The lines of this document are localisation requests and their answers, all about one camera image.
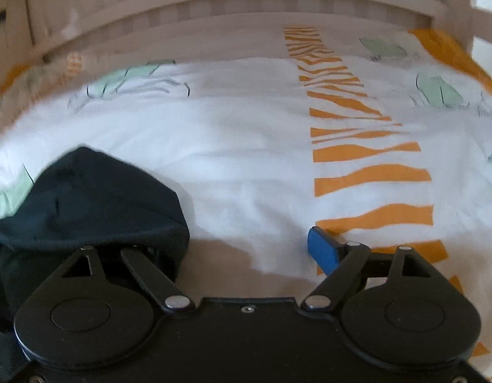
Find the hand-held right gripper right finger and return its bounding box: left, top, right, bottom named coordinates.
left=301, top=226, right=435, bottom=314

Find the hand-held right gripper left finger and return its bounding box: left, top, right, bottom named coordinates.
left=60, top=246, right=195, bottom=314

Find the dark navy hooded jacket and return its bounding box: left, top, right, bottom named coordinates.
left=0, top=146, right=191, bottom=383

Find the leaf print duvet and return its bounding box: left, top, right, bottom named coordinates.
left=0, top=26, right=492, bottom=383

